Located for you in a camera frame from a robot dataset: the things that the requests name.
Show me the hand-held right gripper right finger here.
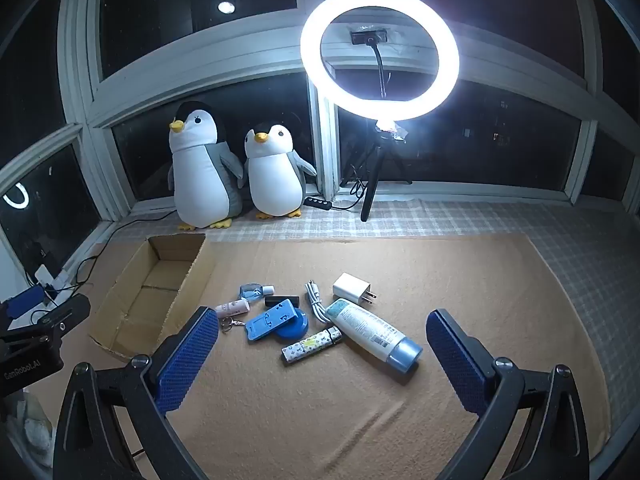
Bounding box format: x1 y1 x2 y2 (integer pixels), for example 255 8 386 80
426 308 591 480

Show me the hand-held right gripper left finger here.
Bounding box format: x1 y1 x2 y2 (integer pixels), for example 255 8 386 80
52 306 221 480

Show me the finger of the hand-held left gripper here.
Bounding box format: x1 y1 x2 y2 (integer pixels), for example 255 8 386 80
0 287 46 318
30 294 92 348

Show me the small pinkish white bottle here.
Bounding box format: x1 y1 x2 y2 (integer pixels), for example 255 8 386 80
215 298 251 317

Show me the cardboard box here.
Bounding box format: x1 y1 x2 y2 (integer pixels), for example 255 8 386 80
89 232 208 361

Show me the blue folding phone stand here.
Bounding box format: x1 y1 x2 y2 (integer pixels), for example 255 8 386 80
245 299 296 343

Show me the blue hand sanitizer bottle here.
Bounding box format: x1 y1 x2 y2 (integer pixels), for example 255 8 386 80
239 282 276 302

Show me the white lotion tube blue cap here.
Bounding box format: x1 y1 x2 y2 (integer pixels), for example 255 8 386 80
325 298 424 374

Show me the blue round lid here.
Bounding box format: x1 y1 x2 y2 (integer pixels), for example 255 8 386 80
274 308 313 341

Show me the white patterned lighter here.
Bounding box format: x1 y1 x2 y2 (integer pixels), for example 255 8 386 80
281 326 344 365

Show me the white plug charger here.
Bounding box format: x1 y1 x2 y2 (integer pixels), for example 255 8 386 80
332 273 377 307

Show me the white cable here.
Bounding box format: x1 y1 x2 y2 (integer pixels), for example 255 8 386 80
305 280 333 323

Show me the large penguin plush toy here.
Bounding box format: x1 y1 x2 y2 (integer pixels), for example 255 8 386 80
167 101 246 231

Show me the black tripod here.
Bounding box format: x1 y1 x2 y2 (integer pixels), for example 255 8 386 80
342 120 413 223

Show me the small penguin plush toy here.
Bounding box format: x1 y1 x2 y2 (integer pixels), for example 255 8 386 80
243 122 318 220

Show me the black phone holder gooseneck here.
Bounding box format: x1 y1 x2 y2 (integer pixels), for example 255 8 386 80
350 24 392 98

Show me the black cable with plug end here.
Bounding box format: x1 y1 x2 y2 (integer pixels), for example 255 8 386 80
75 209 175 291

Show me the black ring light cable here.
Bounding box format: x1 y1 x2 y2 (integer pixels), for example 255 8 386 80
324 172 368 211

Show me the white window frame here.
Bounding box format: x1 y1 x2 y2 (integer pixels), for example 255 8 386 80
0 0 640 223

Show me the white ring light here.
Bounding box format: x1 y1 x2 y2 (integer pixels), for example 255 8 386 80
300 0 460 122

